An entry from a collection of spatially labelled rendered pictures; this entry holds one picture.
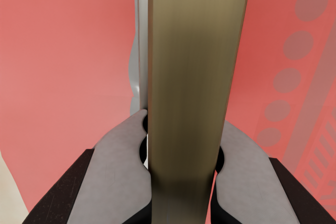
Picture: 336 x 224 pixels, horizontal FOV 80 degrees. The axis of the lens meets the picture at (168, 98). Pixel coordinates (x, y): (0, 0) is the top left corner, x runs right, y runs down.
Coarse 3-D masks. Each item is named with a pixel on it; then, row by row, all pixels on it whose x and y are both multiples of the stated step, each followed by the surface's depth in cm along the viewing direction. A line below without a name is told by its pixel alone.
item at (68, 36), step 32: (0, 0) 15; (32, 0) 15; (64, 0) 15; (96, 0) 15; (128, 0) 15; (256, 0) 14; (288, 0) 14; (0, 32) 16; (32, 32) 16; (64, 32) 16; (96, 32) 16; (128, 32) 16; (256, 32) 15; (0, 64) 17; (32, 64) 17; (64, 64) 17; (96, 64) 17; (256, 64) 17; (256, 96) 18
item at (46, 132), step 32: (0, 96) 18; (32, 96) 18; (64, 96) 18; (96, 96) 18; (128, 96) 18; (0, 128) 19; (32, 128) 19; (64, 128) 19; (96, 128) 19; (32, 160) 21; (64, 160) 21; (32, 192) 23
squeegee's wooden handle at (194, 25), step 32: (160, 0) 6; (192, 0) 6; (224, 0) 6; (160, 32) 6; (192, 32) 6; (224, 32) 6; (160, 64) 6; (192, 64) 6; (224, 64) 6; (160, 96) 7; (192, 96) 7; (224, 96) 7; (160, 128) 7; (192, 128) 7; (160, 160) 8; (192, 160) 8; (160, 192) 9; (192, 192) 9
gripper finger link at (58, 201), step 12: (84, 156) 9; (72, 168) 8; (84, 168) 8; (60, 180) 8; (72, 180) 8; (48, 192) 7; (60, 192) 7; (72, 192) 7; (36, 204) 7; (48, 204) 7; (60, 204) 7; (72, 204) 7; (36, 216) 6; (48, 216) 6; (60, 216) 6
